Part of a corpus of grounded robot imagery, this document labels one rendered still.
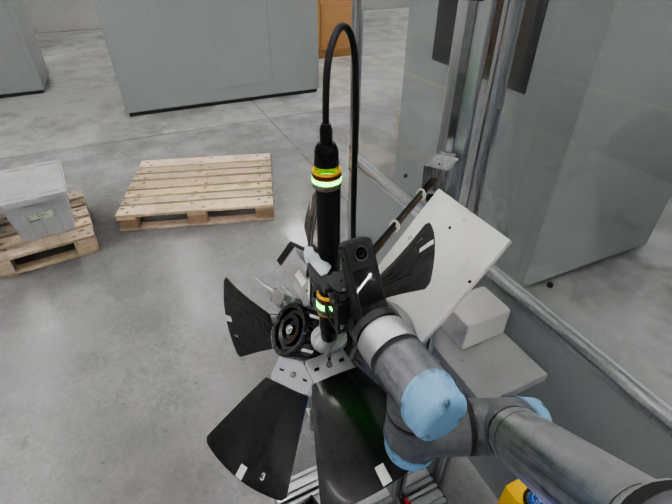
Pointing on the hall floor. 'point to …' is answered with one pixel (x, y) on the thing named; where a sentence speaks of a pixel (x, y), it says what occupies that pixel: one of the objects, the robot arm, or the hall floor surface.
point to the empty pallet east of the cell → (198, 191)
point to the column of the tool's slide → (465, 84)
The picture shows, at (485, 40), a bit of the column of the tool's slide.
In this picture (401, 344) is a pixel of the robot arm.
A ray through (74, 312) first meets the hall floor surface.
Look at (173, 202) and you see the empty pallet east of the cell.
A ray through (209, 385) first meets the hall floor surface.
